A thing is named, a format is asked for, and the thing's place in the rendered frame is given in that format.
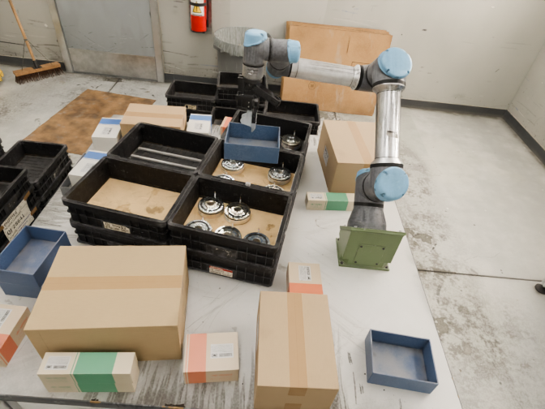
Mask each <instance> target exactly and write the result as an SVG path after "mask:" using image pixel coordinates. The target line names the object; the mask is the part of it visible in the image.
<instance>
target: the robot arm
mask: <svg viewBox="0 0 545 409"><path fill-rule="evenodd" d="M243 46H244V48H243V64H242V75H239V76H238V92H237V98H236V109H237V110H244V111H247V112H246V113H245V114H242V118H241V119H240V122H241V123H242V124H245V125H247V126H250V127H251V132H253V131H254V130H255V125H256V119H257V110H258V108H259V102H260V97H262V98H263V99H265V100H266V101H268V102H270V103H271V104H272V105H274V106H276V107H278V106H279V105H280V104H281V98H280V97H279V96H278V95H277V94H275V93H273V92H272V91H270V90H269V89H267V88H265V87H264V86H263V85H262V84H261V83H262V79H263V76H264V61H267V66H266V71H267V73H268V75H269V76H270V77H271V78H274V79H278V78H281V77H282V76H285V77H290V78H296V79H301V80H311V81H316V82H322V83H327V84H337V85H342V86H348V87H350V88H351V89H352V90H356V91H362V92H369V93H375V94H376V112H375V160H374V161H373V162H372V163H371V164H370V168H364V169H361V170H359V171H358V173H357V176H356V179H355V182H356V183H355V192H354V207H353V210H352V212H351V214H350V217H349V219H348V222H347V226H351V227H354V226H357V227H358V228H366V229H374V230H386V229H387V224H386V221H385V216H384V202H391V201H394V200H398V199H400V198H402V197H403V196H404V195H405V194H406V192H407V190H408V187H409V178H408V175H407V174H406V173H405V171H404V164H403V163H402V162H401V161H400V159H399V153H400V123H401V93H402V92H403V91H404V90H405V89H406V77H407V76H408V74H409V73H410V71H411V69H412V61H411V58H410V56H409V55H408V54H407V53H406V52H405V51H404V50H403V49H400V48H397V47H392V48H389V49H387V50H385V51H384V52H382V53H381V54H380V55H379V57H378V58H376V59H375V60H374V61H373V62H372V63H371V64H368V65H356V66H355V67H351V66H346V65H341V64H336V63H330V62H321V61H316V60H310V59H305V58H300V51H301V47H300V43H299V41H294V40H290V39H289V40H286V39H276V38H268V37H267V33H266V32H265V31H263V30H259V29H249V30H247V31H246V32H245V37H244V43H243ZM239 94H240V95H239Z"/></svg>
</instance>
